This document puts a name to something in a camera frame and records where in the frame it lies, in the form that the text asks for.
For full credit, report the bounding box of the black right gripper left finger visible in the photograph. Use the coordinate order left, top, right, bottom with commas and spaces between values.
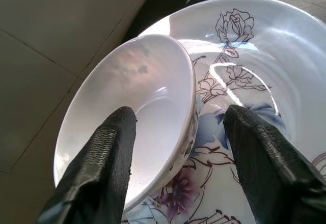
35, 106, 138, 224

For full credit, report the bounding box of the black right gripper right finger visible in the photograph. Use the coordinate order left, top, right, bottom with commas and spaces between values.
223, 104, 326, 224

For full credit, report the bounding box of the white bowl with floral outside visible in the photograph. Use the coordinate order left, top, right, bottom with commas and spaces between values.
52, 34, 200, 211

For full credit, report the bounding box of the white floral plate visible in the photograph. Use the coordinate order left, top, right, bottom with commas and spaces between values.
121, 0, 326, 224

